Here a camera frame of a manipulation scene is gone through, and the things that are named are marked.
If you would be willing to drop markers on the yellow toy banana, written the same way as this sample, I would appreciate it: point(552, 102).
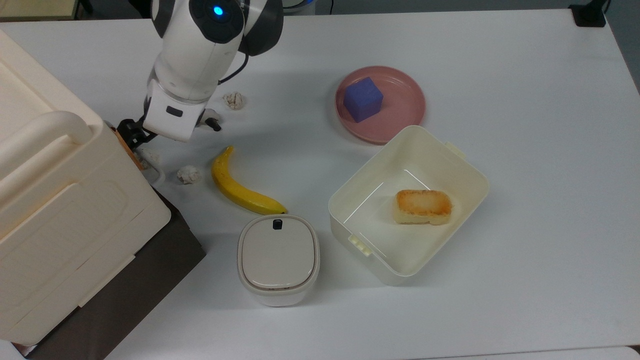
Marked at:
point(235, 189)

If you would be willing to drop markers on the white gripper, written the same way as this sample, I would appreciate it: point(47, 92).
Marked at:
point(172, 112)

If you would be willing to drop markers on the purple foam cube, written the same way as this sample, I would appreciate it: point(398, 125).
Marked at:
point(363, 99)

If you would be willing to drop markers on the pink plastic plate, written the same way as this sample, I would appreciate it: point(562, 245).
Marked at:
point(400, 110)

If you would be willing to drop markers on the crumpled white paper ball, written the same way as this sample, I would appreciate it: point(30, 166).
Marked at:
point(188, 175)
point(234, 100)

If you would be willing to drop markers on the toasted bread piece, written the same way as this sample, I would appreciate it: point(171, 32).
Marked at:
point(423, 206)

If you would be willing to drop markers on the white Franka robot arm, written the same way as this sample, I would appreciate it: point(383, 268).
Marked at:
point(200, 45)

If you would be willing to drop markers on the dark brown drawer cabinet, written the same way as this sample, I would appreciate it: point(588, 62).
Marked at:
point(150, 280)

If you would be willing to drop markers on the small white lidded bin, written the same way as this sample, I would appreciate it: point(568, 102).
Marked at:
point(278, 255)

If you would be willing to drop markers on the cream plastic storage box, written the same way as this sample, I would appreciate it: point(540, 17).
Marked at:
point(380, 235)

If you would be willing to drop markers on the large cream appliance lid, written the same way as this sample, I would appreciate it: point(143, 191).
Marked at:
point(70, 215)

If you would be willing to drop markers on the black table clamp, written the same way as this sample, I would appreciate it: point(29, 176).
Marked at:
point(589, 14)

